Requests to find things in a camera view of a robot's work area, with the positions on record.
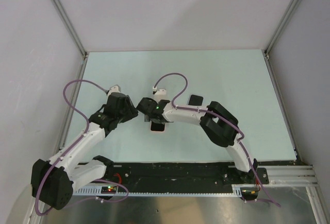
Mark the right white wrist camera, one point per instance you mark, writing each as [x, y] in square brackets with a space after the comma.
[159, 94]

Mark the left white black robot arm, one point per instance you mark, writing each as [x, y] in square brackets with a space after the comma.
[55, 180]

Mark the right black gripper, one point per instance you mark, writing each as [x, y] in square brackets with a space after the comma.
[155, 102]

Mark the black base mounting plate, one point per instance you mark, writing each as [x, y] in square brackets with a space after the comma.
[182, 176]

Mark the black phone teal edge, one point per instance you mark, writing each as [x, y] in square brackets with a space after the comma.
[196, 100]

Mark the black phone purple edge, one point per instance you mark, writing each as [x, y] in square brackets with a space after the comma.
[157, 126]

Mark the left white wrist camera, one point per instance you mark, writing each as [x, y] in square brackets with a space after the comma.
[114, 89]

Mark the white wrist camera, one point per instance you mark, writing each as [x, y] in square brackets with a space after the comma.
[114, 89]
[159, 94]

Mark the right small circuit board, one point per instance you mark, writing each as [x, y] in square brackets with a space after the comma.
[249, 194]

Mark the left small circuit board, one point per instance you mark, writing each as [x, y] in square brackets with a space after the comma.
[108, 189]

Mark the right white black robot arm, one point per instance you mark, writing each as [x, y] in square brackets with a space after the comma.
[220, 126]

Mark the small circuit board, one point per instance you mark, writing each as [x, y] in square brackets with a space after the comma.
[108, 189]
[249, 194]

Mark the white slotted cable duct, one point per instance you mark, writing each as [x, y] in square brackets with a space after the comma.
[95, 190]

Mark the right aluminium frame post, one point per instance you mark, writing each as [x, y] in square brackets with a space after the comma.
[289, 12]

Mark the pink phone case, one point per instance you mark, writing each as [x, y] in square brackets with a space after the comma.
[157, 128]

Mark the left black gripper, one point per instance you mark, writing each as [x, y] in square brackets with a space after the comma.
[132, 112]

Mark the left aluminium frame post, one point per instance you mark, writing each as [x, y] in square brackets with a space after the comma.
[69, 27]

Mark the aluminium frame post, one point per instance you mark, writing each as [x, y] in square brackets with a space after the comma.
[289, 12]
[69, 27]

